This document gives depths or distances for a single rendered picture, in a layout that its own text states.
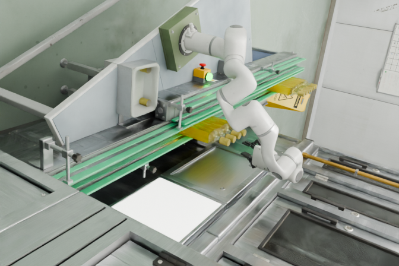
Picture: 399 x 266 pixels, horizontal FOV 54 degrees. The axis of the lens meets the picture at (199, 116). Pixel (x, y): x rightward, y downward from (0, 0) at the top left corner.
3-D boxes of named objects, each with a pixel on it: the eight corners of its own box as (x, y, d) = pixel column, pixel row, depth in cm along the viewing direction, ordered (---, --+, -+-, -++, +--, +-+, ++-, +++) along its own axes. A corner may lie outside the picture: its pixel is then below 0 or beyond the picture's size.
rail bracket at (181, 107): (165, 125, 184) (187, 133, 178) (167, 91, 178) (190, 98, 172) (168, 123, 187) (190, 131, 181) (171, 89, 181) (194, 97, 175)
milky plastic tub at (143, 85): (116, 113, 173) (132, 119, 169) (118, 63, 165) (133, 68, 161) (142, 104, 187) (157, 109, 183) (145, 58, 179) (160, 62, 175)
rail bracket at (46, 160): (28, 167, 137) (73, 191, 126) (26, 123, 131) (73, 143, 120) (40, 162, 140) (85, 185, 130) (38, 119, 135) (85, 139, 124)
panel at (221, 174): (85, 226, 140) (160, 269, 124) (85, 219, 139) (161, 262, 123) (212, 146, 213) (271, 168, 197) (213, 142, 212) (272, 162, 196)
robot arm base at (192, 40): (176, 30, 184) (203, 37, 176) (192, 16, 190) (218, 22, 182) (183, 57, 194) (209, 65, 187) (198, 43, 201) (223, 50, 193)
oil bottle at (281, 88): (264, 89, 284) (302, 99, 271) (265, 82, 282) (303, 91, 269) (268, 88, 289) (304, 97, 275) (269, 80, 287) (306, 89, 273)
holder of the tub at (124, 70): (116, 124, 175) (129, 129, 171) (117, 64, 165) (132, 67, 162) (141, 114, 189) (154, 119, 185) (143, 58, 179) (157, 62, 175)
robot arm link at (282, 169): (265, 122, 159) (294, 160, 163) (244, 143, 154) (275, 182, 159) (278, 120, 151) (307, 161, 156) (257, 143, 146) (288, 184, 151)
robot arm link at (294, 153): (290, 165, 151) (304, 148, 154) (268, 154, 158) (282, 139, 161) (295, 188, 161) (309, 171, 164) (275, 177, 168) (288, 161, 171)
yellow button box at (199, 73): (192, 80, 220) (203, 83, 216) (193, 67, 217) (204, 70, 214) (198, 78, 225) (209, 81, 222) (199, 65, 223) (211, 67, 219)
